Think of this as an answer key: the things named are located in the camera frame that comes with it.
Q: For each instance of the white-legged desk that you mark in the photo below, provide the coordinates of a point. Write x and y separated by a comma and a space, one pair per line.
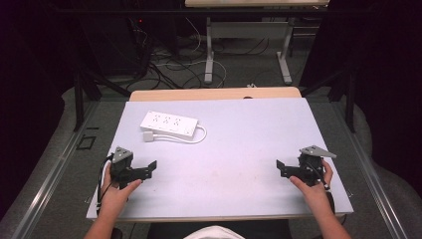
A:
249, 30

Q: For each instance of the white power strip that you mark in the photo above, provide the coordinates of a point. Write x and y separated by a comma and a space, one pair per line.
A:
169, 123

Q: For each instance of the dark curtain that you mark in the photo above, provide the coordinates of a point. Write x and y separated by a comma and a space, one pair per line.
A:
388, 83
30, 83

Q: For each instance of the person's right hand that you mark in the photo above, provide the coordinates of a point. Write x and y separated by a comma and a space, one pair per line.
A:
316, 197

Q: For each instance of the black horizontal frame bar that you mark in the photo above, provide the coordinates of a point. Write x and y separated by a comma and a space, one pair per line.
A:
199, 11

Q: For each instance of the white table cover sheet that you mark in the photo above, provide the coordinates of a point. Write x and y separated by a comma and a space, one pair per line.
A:
232, 149

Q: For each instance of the white power plug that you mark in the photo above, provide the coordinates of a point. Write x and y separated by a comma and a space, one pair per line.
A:
148, 136

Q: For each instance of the wooden table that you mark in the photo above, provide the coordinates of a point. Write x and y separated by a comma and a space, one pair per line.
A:
199, 94

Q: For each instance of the black metal stand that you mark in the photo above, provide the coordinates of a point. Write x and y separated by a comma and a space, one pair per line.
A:
79, 99
349, 99

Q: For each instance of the aluminium floor rail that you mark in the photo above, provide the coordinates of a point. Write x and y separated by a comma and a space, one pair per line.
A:
49, 179
371, 179

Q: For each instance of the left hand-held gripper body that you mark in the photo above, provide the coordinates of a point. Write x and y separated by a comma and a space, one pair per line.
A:
121, 166

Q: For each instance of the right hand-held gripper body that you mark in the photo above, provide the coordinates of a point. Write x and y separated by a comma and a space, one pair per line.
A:
310, 166

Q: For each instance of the person's left hand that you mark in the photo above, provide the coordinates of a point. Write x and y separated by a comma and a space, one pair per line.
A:
114, 199

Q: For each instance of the black computer cabinet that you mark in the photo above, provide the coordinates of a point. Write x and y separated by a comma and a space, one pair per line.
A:
112, 46

